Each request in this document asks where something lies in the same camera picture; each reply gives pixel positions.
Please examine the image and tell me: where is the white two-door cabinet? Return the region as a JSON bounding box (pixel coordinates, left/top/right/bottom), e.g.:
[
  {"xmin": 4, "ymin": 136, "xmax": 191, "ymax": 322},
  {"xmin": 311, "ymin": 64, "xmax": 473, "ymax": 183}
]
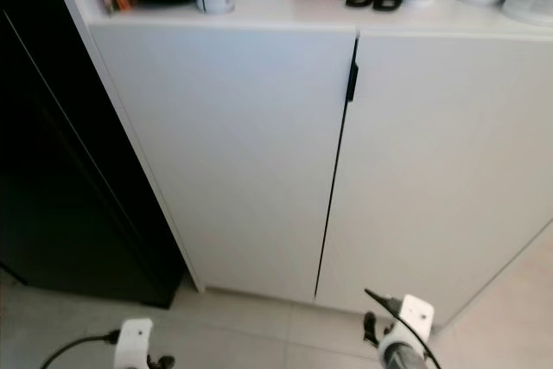
[{"xmin": 43, "ymin": 0, "xmax": 553, "ymax": 328}]

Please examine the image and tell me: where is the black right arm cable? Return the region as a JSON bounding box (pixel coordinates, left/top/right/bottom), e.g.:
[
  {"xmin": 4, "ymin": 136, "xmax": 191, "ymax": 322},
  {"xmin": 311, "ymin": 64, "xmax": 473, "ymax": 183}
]
[{"xmin": 365, "ymin": 289, "xmax": 442, "ymax": 369}]

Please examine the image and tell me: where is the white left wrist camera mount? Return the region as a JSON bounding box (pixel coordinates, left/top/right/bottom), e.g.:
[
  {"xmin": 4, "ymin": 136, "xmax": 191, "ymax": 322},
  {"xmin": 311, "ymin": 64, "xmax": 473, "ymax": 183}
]
[{"xmin": 117, "ymin": 318, "xmax": 155, "ymax": 369}]

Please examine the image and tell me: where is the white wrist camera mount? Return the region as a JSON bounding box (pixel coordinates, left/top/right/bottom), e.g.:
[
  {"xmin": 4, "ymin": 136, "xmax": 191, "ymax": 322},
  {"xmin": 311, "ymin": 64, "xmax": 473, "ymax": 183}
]
[
  {"xmin": 117, "ymin": 318, "xmax": 155, "ymax": 369},
  {"xmin": 385, "ymin": 294, "xmax": 435, "ymax": 348}
]

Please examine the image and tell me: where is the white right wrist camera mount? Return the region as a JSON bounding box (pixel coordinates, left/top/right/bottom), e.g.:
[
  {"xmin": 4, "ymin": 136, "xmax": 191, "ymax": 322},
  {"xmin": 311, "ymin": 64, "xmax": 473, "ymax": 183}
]
[{"xmin": 385, "ymin": 294, "xmax": 435, "ymax": 348}]

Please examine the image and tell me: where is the black cabinet door handle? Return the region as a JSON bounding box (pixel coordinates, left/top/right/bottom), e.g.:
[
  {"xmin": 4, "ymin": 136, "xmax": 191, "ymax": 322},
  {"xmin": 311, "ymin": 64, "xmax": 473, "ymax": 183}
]
[{"xmin": 346, "ymin": 39, "xmax": 360, "ymax": 104}]

